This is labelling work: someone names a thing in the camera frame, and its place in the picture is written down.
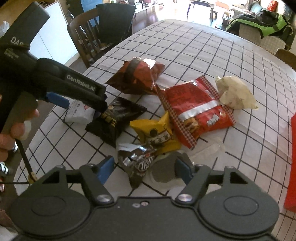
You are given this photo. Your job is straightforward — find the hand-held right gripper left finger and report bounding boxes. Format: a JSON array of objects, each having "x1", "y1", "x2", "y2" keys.
[{"x1": 42, "y1": 156, "x2": 115, "y2": 206}]

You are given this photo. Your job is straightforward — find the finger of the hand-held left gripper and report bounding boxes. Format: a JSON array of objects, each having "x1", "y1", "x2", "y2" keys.
[
  {"x1": 67, "y1": 93, "x2": 108, "y2": 113},
  {"x1": 46, "y1": 91, "x2": 70, "y2": 108}
]

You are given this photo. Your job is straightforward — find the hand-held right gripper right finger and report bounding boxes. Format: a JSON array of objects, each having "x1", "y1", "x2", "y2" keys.
[{"x1": 175, "y1": 156, "x2": 251, "y2": 206}]

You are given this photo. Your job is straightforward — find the white packet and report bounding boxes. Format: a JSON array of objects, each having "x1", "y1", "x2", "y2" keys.
[{"x1": 64, "y1": 99, "x2": 96, "y2": 125}]

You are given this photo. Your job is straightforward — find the black snack packet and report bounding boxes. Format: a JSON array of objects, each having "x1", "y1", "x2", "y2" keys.
[{"x1": 85, "y1": 97, "x2": 147, "y2": 149}]

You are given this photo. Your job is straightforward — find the dark silver foil snack packet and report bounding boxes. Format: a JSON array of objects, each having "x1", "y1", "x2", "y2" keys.
[{"x1": 117, "y1": 143, "x2": 158, "y2": 189}]

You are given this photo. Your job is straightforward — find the clear plastic packet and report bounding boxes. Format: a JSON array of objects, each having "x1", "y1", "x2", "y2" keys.
[{"x1": 148, "y1": 137, "x2": 225, "y2": 192}]

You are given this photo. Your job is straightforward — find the yellow snack packet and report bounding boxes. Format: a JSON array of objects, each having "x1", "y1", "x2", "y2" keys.
[{"x1": 129, "y1": 111, "x2": 182, "y2": 155}]

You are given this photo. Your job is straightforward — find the dark red foil snack bag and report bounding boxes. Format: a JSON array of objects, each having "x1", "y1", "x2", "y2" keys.
[{"x1": 104, "y1": 58, "x2": 166, "y2": 95}]

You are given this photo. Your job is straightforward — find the cream translucent snack packet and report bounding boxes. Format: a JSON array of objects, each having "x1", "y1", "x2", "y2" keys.
[{"x1": 215, "y1": 75, "x2": 260, "y2": 111}]

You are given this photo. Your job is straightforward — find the red cardboard box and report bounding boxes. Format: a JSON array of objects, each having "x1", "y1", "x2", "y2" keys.
[{"x1": 284, "y1": 113, "x2": 296, "y2": 212}]

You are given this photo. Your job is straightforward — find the person's left hand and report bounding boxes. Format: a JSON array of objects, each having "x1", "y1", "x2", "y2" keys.
[{"x1": 0, "y1": 109, "x2": 40, "y2": 160}]

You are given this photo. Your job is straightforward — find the white cabinet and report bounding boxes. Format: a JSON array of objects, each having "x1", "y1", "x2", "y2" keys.
[{"x1": 30, "y1": 0, "x2": 80, "y2": 67}]

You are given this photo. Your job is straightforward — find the wooden dining chair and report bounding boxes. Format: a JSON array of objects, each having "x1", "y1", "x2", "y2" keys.
[
  {"x1": 67, "y1": 3, "x2": 137, "y2": 69},
  {"x1": 275, "y1": 48, "x2": 296, "y2": 70}
]

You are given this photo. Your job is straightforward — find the black cloth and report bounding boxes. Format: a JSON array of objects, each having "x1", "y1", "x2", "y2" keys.
[{"x1": 96, "y1": 3, "x2": 137, "y2": 45}]

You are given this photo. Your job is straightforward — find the coffee table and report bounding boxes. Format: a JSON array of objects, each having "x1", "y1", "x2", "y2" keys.
[{"x1": 187, "y1": 0, "x2": 220, "y2": 19}]

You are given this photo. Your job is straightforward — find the white and yellow armchair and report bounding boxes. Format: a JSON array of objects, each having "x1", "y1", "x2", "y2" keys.
[{"x1": 238, "y1": 23, "x2": 287, "y2": 55}]

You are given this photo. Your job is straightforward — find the green and black jacket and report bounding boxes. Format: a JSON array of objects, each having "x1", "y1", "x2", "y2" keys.
[{"x1": 226, "y1": 9, "x2": 292, "y2": 39}]

